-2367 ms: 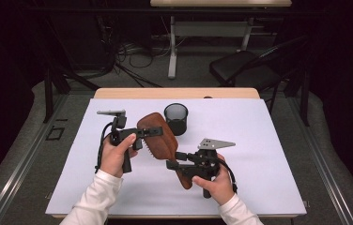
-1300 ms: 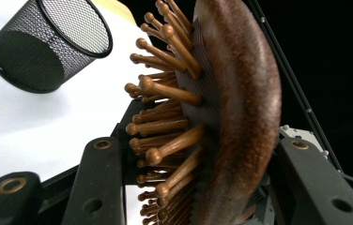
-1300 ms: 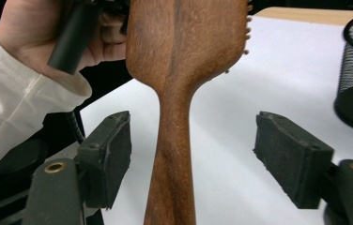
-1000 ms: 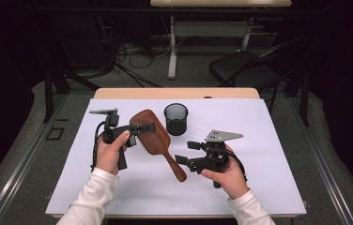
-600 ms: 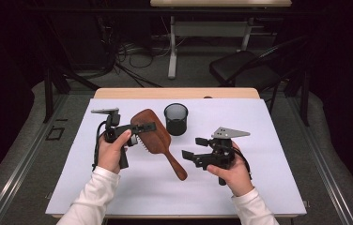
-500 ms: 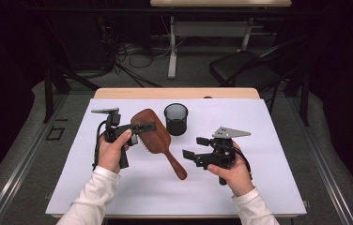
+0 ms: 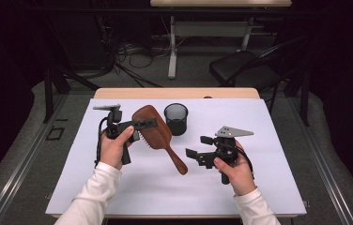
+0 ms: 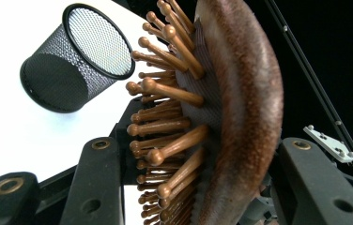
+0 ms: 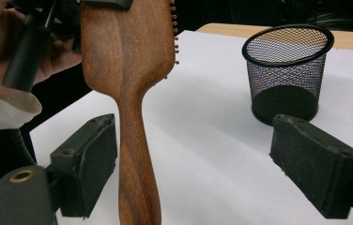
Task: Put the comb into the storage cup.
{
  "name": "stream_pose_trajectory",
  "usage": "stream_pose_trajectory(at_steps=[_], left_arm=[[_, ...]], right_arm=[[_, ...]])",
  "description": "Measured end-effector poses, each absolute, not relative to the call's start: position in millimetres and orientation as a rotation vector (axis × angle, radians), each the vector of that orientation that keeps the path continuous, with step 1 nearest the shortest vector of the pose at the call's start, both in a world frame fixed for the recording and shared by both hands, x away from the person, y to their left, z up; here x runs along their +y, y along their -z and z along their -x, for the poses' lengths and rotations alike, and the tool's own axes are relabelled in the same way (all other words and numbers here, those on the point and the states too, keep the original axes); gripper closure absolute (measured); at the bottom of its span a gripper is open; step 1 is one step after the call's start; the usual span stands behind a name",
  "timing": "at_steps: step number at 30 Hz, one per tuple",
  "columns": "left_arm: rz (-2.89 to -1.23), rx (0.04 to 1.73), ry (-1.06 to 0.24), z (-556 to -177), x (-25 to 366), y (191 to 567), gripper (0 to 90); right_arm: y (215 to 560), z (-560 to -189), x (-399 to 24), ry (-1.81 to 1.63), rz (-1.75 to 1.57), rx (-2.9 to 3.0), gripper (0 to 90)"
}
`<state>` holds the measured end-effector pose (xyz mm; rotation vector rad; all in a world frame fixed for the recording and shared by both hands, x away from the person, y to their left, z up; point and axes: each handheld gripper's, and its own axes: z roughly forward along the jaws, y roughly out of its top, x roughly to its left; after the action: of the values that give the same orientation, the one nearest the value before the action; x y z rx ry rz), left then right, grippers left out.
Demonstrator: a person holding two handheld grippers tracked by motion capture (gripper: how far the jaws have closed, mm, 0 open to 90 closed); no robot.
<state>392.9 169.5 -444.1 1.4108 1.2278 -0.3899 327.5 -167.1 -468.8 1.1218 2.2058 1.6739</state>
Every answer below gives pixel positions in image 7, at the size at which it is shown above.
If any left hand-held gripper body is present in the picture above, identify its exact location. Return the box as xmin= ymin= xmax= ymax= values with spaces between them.
xmin=92 ymin=104 xmax=135 ymax=166

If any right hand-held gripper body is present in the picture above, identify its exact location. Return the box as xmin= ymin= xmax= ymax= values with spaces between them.
xmin=210 ymin=126 xmax=254 ymax=186

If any wooden paddle hairbrush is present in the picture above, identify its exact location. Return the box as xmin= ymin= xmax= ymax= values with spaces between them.
xmin=131 ymin=104 xmax=189 ymax=176

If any black mesh pen holder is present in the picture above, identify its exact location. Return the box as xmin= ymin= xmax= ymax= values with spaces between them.
xmin=163 ymin=102 xmax=190 ymax=137

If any person's left hand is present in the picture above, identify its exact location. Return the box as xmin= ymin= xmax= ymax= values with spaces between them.
xmin=99 ymin=126 xmax=135 ymax=172

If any person's right hand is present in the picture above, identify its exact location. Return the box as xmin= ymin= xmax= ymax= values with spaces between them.
xmin=213 ymin=141 xmax=257 ymax=197

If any white table sheet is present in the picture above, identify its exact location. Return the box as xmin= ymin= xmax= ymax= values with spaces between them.
xmin=45 ymin=97 xmax=308 ymax=217

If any light wooden table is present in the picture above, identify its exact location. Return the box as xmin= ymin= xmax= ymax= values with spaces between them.
xmin=52 ymin=87 xmax=295 ymax=219

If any black metal stand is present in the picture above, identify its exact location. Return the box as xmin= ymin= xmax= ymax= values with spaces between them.
xmin=42 ymin=18 xmax=101 ymax=124

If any black folding chair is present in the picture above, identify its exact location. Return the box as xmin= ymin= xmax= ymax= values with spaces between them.
xmin=208 ymin=35 xmax=310 ymax=114

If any white-framed desk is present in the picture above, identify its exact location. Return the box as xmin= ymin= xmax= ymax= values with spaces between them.
xmin=149 ymin=0 xmax=293 ymax=80

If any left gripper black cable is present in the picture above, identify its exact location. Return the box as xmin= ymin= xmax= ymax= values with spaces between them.
xmin=94 ymin=115 xmax=109 ymax=168

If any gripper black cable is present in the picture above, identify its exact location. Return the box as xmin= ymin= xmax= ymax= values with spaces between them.
xmin=236 ymin=144 xmax=255 ymax=181
xmin=94 ymin=115 xmax=109 ymax=168

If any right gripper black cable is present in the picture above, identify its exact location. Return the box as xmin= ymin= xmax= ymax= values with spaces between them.
xmin=236 ymin=144 xmax=255 ymax=181

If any black floor socket frame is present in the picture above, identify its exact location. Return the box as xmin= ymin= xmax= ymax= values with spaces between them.
xmin=45 ymin=126 xmax=66 ymax=142

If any tangle of floor cables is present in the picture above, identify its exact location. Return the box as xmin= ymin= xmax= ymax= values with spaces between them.
xmin=96 ymin=15 xmax=186 ymax=89

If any metal floor rail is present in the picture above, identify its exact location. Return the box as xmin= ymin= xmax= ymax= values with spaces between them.
xmin=289 ymin=96 xmax=353 ymax=225
xmin=0 ymin=93 xmax=69 ymax=225

